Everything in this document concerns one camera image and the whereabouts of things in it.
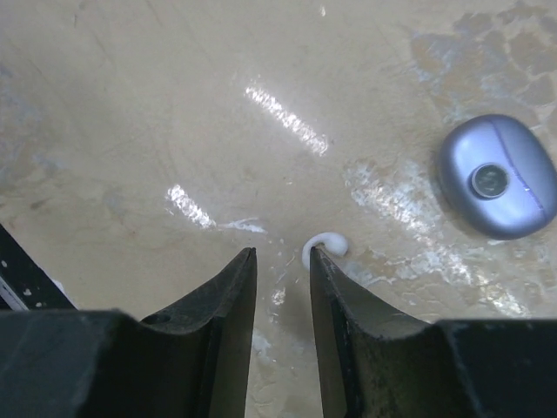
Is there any white earbud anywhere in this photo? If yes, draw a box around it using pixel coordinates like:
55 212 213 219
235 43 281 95
301 232 349 270

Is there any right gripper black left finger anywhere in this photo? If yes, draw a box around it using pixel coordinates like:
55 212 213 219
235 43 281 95
1 247 257 417

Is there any blue-grey earbud charging case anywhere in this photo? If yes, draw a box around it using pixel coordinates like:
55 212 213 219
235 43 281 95
437 114 556 240

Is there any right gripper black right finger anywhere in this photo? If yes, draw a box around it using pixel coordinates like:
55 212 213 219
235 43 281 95
310 248 556 417

